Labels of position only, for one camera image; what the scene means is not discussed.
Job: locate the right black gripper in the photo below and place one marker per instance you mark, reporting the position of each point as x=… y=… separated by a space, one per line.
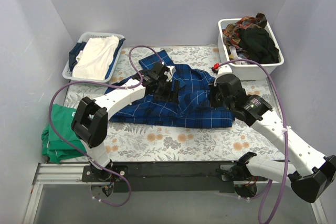
x=215 y=98

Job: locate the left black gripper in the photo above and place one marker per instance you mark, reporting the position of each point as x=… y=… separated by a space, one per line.
x=165 y=90

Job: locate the blue plaid long sleeve shirt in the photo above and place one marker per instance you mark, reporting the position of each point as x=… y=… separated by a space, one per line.
x=193 y=109

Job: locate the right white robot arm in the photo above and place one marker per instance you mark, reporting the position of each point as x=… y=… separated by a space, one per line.
x=309 y=172

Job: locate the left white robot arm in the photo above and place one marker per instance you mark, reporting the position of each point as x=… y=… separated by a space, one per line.
x=90 y=122

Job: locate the floral patterned table mat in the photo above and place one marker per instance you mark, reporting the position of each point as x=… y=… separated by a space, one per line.
x=145 y=143

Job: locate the white crumpled garment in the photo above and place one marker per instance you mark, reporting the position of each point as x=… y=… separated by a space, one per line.
x=233 y=54

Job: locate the black crumpled shirt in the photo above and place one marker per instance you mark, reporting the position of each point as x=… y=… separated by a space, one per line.
x=259 y=45

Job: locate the brown plaid crumpled shirt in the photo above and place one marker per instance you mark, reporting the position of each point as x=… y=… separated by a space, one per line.
x=231 y=32

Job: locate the folded white shirt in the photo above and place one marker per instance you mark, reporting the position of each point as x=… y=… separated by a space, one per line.
x=94 y=60

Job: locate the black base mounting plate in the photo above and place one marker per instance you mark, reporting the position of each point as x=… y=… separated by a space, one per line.
x=178 y=176

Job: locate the white slotted laundry basket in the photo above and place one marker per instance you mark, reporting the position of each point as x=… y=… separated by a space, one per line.
x=67 y=74

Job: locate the folded navy shirt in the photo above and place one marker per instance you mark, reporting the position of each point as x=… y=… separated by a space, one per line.
x=80 y=46

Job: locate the folded green shirt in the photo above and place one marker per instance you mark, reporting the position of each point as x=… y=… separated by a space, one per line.
x=53 y=146

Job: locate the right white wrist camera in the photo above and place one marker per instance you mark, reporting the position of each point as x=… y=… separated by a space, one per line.
x=223 y=70

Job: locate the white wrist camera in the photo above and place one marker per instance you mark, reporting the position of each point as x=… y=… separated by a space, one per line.
x=223 y=70
x=170 y=73

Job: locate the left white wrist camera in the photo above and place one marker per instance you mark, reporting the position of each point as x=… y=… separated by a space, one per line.
x=170 y=73

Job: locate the aluminium rail frame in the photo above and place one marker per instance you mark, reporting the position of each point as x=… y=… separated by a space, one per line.
x=61 y=197

